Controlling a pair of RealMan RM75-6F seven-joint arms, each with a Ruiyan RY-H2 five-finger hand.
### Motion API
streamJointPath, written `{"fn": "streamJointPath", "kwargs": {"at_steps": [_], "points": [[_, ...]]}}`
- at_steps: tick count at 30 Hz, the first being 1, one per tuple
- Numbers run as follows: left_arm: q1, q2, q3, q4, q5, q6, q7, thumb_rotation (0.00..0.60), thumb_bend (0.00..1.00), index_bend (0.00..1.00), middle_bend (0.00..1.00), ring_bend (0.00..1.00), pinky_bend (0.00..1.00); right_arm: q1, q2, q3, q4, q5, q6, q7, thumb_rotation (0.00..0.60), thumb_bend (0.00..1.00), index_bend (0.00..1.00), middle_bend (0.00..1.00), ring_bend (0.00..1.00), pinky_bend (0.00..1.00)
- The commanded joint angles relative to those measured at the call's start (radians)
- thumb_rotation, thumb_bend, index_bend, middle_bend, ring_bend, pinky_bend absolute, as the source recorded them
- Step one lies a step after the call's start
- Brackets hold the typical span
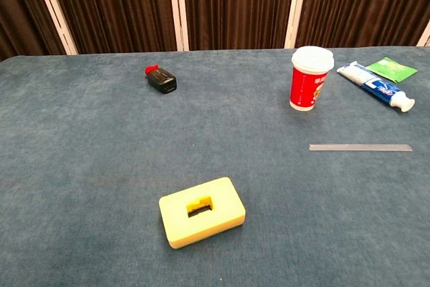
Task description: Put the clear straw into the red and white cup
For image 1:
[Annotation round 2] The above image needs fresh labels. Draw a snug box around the clear plastic straw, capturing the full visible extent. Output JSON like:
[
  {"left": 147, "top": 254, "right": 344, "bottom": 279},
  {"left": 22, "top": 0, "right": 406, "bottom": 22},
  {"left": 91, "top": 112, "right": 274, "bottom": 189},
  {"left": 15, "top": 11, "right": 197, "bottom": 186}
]
[{"left": 308, "top": 143, "right": 413, "bottom": 153}]

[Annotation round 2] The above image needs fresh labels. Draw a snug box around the red paper cup white lid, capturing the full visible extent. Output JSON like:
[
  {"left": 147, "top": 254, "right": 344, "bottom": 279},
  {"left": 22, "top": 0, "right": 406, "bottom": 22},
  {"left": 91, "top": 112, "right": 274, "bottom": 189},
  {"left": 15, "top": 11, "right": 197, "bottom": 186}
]
[{"left": 289, "top": 45, "right": 335, "bottom": 112}]

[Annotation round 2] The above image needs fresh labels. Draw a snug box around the black sauce bottle red cap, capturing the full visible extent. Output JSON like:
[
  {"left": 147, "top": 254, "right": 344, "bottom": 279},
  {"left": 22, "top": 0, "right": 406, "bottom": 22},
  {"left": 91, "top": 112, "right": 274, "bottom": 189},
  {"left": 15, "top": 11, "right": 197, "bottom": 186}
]
[{"left": 144, "top": 64, "right": 177, "bottom": 95}]

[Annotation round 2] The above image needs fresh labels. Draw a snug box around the yellow sponge block with slot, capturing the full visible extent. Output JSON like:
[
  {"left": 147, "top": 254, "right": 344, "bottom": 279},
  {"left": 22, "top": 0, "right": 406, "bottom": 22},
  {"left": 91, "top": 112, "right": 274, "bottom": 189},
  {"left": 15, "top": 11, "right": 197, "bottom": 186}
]
[{"left": 158, "top": 176, "right": 247, "bottom": 250}]

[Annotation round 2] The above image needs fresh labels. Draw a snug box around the blue felt table cloth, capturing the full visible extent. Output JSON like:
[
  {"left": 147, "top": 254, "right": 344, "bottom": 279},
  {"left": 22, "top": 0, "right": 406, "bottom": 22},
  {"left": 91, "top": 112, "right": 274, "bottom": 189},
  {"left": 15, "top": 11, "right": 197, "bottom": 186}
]
[{"left": 0, "top": 46, "right": 430, "bottom": 287}]

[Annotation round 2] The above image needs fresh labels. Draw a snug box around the brown curtain screen panel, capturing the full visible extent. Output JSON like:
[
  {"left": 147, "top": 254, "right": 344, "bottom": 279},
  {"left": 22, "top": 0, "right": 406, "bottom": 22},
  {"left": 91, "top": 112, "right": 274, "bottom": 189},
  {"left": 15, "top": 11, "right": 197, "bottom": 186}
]
[
  {"left": 0, "top": 0, "right": 68, "bottom": 63},
  {"left": 29, "top": 0, "right": 179, "bottom": 56},
  {"left": 174, "top": 0, "right": 300, "bottom": 52},
  {"left": 284, "top": 0, "right": 430, "bottom": 49}
]

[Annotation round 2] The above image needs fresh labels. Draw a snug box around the white blue toothpaste tube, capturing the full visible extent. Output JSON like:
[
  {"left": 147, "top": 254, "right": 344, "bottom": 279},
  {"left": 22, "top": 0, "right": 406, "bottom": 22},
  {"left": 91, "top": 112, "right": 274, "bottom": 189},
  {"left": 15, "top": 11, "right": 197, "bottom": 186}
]
[{"left": 336, "top": 60, "right": 416, "bottom": 113}]

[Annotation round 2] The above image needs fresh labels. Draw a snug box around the green sachet packet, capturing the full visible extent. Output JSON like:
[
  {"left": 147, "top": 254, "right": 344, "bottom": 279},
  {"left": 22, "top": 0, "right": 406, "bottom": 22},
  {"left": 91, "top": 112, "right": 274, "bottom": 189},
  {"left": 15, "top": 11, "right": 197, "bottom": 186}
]
[{"left": 365, "top": 56, "right": 419, "bottom": 84}]

